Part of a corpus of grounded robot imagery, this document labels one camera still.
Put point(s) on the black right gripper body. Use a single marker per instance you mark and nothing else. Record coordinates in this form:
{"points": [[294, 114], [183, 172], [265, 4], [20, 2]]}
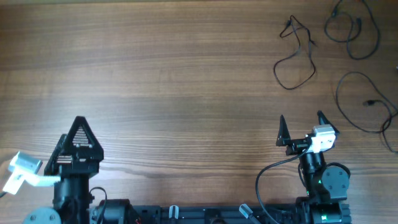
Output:
{"points": [[296, 145]]}

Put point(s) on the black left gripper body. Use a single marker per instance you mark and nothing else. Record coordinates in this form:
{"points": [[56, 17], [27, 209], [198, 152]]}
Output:
{"points": [[83, 170]]}

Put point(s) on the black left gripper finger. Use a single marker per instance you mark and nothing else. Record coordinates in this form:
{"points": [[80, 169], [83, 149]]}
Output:
{"points": [[81, 143], [52, 168]]}

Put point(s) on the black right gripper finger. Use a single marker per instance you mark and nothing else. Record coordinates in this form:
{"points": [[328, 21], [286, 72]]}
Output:
{"points": [[324, 121], [283, 137]]}

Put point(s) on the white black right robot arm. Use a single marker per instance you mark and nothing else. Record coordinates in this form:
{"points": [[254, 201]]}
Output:
{"points": [[326, 184]]}

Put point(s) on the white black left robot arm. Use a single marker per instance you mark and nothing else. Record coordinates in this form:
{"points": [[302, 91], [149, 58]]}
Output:
{"points": [[71, 200]]}

